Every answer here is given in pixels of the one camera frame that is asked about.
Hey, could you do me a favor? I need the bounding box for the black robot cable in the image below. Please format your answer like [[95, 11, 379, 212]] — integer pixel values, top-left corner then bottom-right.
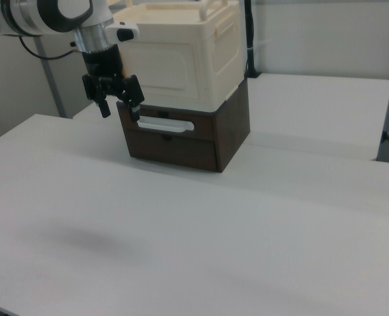
[[18, 35, 83, 61]]

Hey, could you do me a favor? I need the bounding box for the brown drawer with black knob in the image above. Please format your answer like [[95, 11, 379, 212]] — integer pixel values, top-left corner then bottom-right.
[[124, 129, 219, 172]]

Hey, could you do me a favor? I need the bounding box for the grey metal frame post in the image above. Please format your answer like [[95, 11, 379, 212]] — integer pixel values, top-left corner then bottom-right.
[[32, 35, 67, 119]]

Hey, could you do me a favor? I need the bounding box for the brown drawer with white handle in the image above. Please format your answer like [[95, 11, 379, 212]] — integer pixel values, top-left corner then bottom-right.
[[117, 102, 217, 140]]

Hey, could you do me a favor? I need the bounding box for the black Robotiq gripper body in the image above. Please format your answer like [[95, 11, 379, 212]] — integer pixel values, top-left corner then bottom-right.
[[80, 43, 124, 80]]

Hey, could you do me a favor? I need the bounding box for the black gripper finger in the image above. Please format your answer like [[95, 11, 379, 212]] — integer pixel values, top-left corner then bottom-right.
[[115, 74, 146, 122], [82, 74, 112, 119]]

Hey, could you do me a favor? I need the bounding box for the dark brown wooden drawer box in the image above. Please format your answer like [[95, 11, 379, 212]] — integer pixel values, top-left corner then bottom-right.
[[116, 78, 251, 174]]

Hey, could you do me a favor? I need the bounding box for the cream tray with handles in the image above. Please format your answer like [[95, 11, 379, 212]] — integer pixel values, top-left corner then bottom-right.
[[113, 0, 246, 111]]

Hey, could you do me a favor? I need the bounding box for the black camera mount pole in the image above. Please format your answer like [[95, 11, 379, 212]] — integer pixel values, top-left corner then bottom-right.
[[243, 0, 261, 79]]

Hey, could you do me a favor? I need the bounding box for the cream tubular cabinet handle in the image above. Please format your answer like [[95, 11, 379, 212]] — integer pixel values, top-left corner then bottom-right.
[[199, 0, 226, 16]]

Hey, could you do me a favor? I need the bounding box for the cream cabinet door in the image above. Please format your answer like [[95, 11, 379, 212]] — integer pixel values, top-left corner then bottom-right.
[[120, 22, 215, 111]]

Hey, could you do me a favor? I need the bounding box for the white plastic drawer handle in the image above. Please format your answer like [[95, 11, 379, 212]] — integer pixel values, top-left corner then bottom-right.
[[136, 115, 195, 134]]

